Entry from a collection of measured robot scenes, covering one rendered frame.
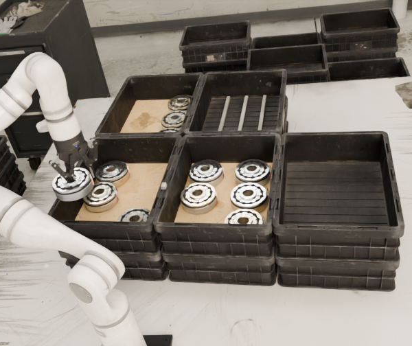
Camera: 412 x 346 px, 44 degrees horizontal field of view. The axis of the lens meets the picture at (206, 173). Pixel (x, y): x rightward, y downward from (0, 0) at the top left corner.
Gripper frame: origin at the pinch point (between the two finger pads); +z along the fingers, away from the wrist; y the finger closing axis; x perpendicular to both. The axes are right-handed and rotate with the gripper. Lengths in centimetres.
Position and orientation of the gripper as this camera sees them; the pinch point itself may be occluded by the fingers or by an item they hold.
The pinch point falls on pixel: (82, 176)
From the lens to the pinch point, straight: 140.0
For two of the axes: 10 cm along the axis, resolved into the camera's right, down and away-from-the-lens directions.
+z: 1.4, 7.8, 6.1
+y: 7.4, -4.9, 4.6
